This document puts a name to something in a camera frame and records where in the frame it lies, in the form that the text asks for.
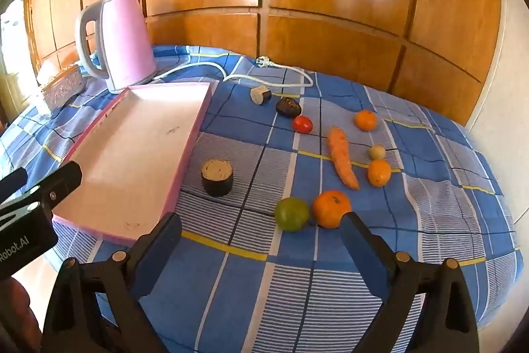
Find pink electric kettle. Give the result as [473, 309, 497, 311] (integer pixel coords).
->
[75, 0, 158, 95]

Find dark brown avocado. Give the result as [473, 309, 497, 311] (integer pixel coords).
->
[275, 97, 302, 119]

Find red tomato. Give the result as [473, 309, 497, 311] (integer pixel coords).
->
[293, 115, 313, 134]

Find patterned silver tissue box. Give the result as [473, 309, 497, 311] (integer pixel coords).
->
[41, 66, 85, 110]

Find large orange tangerine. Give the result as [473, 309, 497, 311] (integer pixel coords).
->
[312, 190, 352, 230]

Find medium orange tangerine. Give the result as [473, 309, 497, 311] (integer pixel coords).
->
[367, 159, 391, 187]

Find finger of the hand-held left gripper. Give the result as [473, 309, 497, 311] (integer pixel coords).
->
[25, 161, 82, 213]
[0, 167, 28, 205]

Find orange carrot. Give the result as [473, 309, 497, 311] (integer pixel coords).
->
[328, 127, 360, 190]

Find white power cable with plug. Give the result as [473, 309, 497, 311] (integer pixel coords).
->
[151, 56, 315, 89]

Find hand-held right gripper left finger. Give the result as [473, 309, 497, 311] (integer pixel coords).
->
[41, 212, 183, 353]

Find small eggplant piece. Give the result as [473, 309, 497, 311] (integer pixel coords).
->
[250, 86, 272, 106]

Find pink rectangular tray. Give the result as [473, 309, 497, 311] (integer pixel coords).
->
[52, 81, 213, 246]

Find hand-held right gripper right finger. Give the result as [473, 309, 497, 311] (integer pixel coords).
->
[339, 211, 480, 353]

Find large eggplant piece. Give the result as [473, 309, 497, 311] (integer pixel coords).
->
[201, 158, 234, 197]

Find green tomato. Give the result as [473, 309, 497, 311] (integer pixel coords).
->
[275, 198, 310, 232]

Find small orange tangerine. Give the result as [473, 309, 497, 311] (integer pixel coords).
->
[354, 110, 378, 131]

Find blue plaid tablecloth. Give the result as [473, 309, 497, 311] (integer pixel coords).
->
[0, 44, 521, 353]

